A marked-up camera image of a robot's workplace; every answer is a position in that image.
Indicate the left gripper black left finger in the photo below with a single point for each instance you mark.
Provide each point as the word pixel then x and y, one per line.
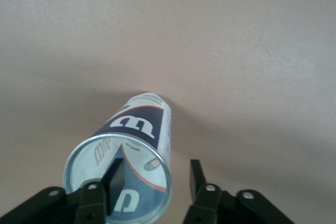
pixel 115 182

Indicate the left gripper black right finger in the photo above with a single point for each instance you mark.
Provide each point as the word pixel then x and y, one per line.
pixel 199 190

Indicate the clear Wilson tennis ball can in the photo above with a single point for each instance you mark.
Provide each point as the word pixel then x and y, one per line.
pixel 136 124

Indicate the brown table cover mat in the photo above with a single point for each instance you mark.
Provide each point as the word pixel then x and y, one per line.
pixel 236 24

